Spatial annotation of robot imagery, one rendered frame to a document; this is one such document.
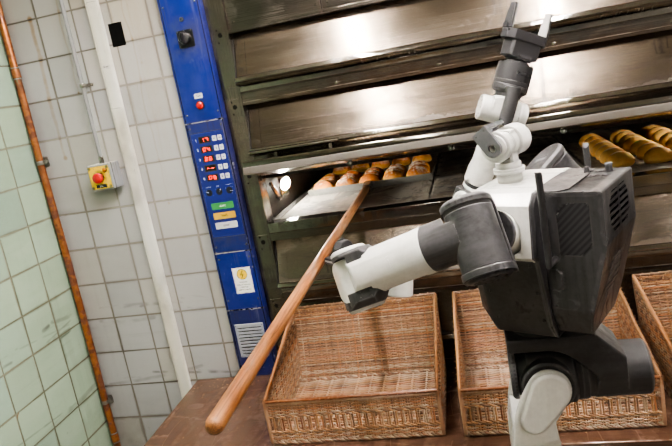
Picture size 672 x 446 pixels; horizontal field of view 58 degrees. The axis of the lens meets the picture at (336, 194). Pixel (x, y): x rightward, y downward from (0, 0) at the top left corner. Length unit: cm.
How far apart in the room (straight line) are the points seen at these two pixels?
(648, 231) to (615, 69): 55
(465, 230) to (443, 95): 111
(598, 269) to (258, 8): 152
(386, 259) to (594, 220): 37
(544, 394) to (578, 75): 114
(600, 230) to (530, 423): 46
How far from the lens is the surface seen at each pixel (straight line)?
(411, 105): 215
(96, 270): 271
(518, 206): 118
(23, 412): 260
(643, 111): 206
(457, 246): 109
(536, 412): 139
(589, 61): 219
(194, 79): 231
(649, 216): 230
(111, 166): 248
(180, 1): 233
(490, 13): 214
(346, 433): 201
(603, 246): 118
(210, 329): 257
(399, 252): 113
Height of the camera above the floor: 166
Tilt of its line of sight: 11 degrees down
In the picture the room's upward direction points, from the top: 10 degrees counter-clockwise
